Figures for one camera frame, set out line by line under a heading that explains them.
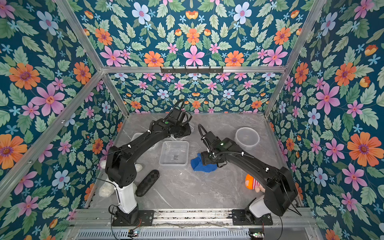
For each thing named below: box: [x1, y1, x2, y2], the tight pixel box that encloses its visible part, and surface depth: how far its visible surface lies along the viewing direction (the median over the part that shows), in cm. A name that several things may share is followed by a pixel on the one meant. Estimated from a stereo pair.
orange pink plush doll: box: [245, 174, 266, 193], surface depth 81 cm
